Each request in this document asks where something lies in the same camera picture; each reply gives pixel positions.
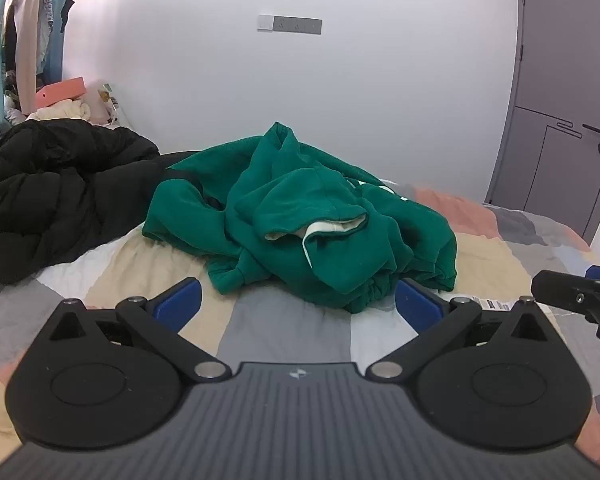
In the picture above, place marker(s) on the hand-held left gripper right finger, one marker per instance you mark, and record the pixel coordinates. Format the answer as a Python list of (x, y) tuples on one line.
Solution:
[(420, 306)]

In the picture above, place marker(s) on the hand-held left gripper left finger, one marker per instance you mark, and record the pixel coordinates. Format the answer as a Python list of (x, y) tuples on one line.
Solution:
[(180, 304)]

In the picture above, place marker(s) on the green hoodie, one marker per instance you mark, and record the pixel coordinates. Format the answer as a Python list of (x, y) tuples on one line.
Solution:
[(290, 200)]

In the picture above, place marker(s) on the patchwork bed blanket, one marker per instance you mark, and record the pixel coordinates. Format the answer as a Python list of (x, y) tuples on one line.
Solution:
[(280, 320)]

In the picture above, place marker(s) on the black puffer jacket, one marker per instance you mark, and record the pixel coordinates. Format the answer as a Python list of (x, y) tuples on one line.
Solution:
[(55, 185)]

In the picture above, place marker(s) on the printed plastic bag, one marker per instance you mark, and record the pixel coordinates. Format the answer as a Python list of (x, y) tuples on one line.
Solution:
[(107, 102)]

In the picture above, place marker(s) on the grey door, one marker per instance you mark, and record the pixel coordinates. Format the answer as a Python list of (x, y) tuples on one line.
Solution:
[(555, 60)]

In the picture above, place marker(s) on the cream cloth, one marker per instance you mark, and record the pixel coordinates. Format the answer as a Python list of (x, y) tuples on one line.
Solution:
[(65, 110)]

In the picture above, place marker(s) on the pink box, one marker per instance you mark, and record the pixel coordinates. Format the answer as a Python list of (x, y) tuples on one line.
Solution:
[(60, 91)]

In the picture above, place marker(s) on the pale pink hanging garment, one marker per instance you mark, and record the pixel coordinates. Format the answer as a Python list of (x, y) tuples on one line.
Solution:
[(27, 20)]

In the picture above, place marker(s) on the white wall switch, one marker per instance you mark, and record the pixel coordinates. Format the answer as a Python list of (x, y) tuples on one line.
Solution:
[(265, 22)]

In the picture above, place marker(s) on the grey wall outlet strip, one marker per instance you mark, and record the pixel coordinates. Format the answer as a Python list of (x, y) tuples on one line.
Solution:
[(297, 25)]

